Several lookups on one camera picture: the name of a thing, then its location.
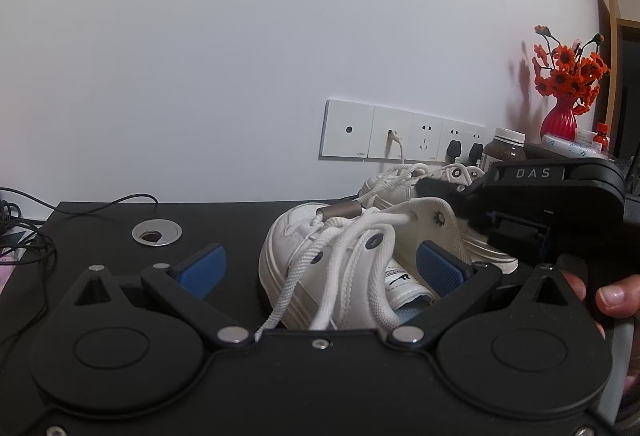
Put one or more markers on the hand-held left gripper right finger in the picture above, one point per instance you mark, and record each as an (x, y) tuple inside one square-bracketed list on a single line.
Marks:
[(442, 271)]

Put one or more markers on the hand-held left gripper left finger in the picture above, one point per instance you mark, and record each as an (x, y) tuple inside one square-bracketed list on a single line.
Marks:
[(202, 268)]

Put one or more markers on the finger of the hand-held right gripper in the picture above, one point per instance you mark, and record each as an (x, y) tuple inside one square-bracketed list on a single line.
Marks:
[(445, 190), (510, 236)]

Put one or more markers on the white leather sneaker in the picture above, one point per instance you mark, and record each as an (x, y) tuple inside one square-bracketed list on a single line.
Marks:
[(492, 253), (290, 246)]

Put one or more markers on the person's right hand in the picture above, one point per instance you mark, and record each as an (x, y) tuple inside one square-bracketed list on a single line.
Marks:
[(620, 296)]

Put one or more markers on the black power plug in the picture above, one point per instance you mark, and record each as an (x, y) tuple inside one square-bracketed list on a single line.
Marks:
[(476, 152), (454, 150)]

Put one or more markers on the white power socket plate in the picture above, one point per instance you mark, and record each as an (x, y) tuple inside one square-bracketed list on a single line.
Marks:
[(435, 136), (464, 139)]

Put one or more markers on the clear plastic packet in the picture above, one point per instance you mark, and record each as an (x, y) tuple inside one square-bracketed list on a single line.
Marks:
[(565, 144)]

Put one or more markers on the black box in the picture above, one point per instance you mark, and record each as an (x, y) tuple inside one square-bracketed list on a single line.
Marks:
[(535, 152)]

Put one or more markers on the small red-capped bottle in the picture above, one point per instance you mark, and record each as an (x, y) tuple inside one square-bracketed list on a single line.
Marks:
[(601, 139)]

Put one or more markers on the brown supplement bottle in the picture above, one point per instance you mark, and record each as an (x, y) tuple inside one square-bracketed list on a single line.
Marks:
[(500, 149)]

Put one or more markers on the red ribbed vase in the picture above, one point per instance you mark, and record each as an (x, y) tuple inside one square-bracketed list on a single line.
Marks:
[(557, 121)]

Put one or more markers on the grey cylindrical tube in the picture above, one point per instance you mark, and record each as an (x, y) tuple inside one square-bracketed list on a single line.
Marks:
[(340, 211)]

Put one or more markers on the orange artificial flowers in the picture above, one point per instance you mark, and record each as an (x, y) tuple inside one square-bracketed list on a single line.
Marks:
[(570, 71)]

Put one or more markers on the pile of papers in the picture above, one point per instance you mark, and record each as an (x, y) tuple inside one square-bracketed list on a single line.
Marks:
[(10, 266)]

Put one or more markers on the white network wall plate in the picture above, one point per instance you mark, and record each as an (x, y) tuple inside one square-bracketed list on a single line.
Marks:
[(385, 116)]

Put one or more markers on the white wall plate round port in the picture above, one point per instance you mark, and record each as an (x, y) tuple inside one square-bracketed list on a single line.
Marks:
[(335, 116)]

